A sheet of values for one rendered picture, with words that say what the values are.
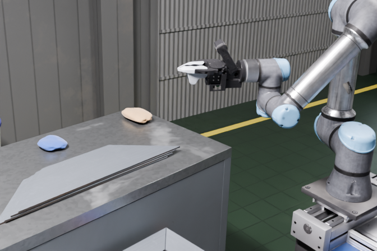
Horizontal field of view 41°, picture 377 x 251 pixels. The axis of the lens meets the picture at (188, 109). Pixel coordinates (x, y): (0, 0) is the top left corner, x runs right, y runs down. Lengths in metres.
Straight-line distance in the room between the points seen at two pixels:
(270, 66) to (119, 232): 0.73
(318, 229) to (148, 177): 0.58
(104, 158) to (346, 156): 0.83
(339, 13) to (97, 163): 0.96
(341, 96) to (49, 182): 1.01
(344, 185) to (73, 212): 0.87
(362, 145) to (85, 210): 0.89
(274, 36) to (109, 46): 2.11
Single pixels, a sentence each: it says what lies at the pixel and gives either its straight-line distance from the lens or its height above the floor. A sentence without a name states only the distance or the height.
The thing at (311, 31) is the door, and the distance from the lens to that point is 6.17.
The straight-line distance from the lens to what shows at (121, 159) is 1.84.
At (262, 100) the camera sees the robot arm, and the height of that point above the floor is 1.35.
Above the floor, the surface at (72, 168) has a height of 1.07.
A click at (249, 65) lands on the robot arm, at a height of 1.46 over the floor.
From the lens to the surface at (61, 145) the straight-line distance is 1.98.
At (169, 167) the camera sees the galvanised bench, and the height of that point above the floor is 1.05.
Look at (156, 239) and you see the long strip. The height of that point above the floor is 0.87.
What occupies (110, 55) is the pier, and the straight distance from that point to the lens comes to 4.34.
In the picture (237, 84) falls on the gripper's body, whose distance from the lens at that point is 1.64.
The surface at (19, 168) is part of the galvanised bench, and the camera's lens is 1.88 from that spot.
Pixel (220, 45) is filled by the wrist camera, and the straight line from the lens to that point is 1.56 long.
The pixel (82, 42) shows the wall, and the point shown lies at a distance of 4.36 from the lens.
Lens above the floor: 1.89
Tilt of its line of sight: 21 degrees down
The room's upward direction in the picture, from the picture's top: 2 degrees clockwise
